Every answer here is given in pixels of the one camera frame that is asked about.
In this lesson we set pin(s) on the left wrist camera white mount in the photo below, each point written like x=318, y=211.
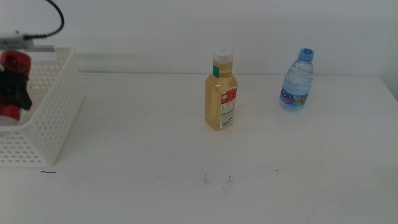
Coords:
x=14, y=42

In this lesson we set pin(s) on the clear water bottle blue cap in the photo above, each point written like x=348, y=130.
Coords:
x=295, y=84

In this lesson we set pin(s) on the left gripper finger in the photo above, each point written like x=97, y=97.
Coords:
x=14, y=90

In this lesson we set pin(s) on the white perforated plastic basket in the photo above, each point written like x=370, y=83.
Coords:
x=53, y=118

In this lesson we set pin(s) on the yellow tea bottle white cap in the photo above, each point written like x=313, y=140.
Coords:
x=216, y=99

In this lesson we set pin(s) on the red cola can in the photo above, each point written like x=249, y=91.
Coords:
x=14, y=62

